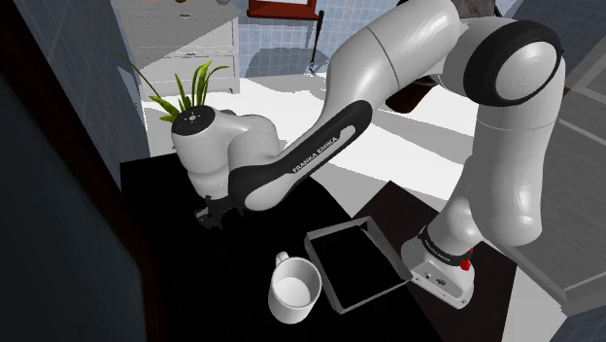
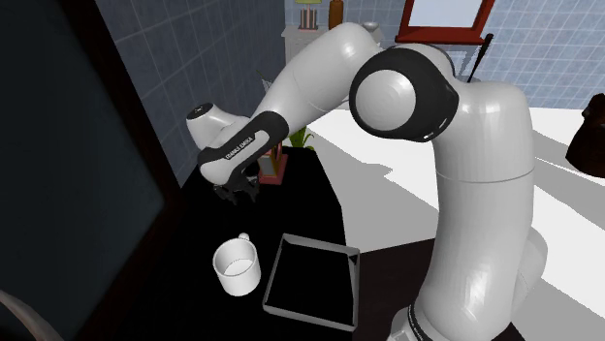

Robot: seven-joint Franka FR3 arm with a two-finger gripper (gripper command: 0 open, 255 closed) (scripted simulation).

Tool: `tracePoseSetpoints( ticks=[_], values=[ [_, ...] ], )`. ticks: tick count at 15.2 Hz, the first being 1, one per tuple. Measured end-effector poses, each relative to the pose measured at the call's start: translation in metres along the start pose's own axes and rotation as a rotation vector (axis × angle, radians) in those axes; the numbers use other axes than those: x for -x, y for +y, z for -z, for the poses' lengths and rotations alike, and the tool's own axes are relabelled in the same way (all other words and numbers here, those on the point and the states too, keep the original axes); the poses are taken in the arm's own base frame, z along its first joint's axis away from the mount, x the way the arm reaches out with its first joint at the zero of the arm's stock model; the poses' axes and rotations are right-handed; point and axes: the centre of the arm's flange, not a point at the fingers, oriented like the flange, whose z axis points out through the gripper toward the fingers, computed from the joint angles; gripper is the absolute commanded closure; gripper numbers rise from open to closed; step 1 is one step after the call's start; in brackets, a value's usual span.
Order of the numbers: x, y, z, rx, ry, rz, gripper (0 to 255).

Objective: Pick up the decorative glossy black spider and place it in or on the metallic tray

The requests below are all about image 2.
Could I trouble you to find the green plant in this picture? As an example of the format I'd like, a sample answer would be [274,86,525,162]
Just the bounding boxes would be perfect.
[287,126,316,152]

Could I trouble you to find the dark brown rounded object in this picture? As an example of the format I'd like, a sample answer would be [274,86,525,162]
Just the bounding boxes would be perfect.
[564,92,605,179]

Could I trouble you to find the red framed mirror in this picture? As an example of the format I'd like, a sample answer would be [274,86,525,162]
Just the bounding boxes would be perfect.
[395,0,496,47]

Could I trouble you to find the thin black rod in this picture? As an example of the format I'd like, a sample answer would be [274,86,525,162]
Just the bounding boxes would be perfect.
[466,32,495,84]

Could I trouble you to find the grey curved rim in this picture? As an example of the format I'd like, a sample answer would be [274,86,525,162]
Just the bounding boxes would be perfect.
[0,289,65,341]

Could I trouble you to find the white mug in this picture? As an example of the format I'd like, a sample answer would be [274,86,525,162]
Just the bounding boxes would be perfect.
[211,232,263,297]

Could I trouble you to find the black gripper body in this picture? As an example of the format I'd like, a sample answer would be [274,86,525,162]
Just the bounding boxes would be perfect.
[213,160,261,194]

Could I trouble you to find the black tray with grey rim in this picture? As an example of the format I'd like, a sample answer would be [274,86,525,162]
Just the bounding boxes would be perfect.
[261,232,362,332]

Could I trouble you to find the white cabinet with ornaments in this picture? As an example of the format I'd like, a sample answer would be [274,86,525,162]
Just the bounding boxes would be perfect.
[281,0,385,67]

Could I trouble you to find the dark framed panel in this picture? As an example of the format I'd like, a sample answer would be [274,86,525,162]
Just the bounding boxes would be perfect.
[0,0,184,341]

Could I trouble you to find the red framed box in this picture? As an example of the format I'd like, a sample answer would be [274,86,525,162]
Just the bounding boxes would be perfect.
[256,140,289,186]

